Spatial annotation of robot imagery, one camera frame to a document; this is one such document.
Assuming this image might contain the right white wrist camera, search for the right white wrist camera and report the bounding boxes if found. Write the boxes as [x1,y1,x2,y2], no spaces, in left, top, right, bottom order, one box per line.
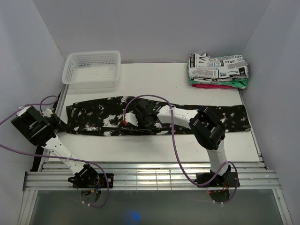
[123,112,138,127]

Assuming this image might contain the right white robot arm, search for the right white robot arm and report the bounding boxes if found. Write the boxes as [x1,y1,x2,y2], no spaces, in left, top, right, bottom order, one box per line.
[134,99,231,187]

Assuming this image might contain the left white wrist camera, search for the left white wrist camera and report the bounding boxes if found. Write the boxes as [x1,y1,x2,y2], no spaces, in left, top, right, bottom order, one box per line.
[43,108,53,118]

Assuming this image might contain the aluminium frame rail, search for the aluminium frame rail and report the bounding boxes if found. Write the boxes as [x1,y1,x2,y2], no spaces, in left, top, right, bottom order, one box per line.
[23,162,281,191]

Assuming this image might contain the newspaper print folded trousers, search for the newspaper print folded trousers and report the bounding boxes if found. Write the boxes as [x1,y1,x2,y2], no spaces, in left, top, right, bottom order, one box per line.
[187,53,249,83]

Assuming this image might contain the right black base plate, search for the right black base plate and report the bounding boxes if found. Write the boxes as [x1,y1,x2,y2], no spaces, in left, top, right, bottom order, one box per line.
[195,172,240,188]

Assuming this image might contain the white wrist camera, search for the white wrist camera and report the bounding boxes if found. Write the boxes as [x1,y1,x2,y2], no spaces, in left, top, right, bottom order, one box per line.
[43,108,53,118]
[123,112,138,127]

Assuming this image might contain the white plastic basket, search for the white plastic basket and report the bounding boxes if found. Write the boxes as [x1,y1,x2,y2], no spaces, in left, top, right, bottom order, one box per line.
[62,51,121,89]

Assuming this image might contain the green folded trousers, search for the green folded trousers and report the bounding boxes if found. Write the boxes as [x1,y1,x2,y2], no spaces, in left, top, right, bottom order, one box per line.
[188,78,248,89]

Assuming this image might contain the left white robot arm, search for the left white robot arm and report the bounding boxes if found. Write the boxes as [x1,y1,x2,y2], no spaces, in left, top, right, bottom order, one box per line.
[11,106,100,188]

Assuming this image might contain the pink folded trousers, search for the pink folded trousers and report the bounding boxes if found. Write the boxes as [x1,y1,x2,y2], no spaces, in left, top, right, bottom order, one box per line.
[191,83,233,89]

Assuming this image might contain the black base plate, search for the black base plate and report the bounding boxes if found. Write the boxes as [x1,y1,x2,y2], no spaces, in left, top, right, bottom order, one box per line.
[72,172,115,188]
[195,172,240,188]

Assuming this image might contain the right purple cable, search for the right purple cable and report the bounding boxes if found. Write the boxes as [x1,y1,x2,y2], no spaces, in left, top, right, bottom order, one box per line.
[123,94,240,205]

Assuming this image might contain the black white patterned trousers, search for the black white patterned trousers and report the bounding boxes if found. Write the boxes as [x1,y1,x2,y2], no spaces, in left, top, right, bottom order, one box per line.
[66,96,251,136]

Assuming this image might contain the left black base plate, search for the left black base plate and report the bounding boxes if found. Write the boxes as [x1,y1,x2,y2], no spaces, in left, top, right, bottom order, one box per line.
[72,172,115,188]

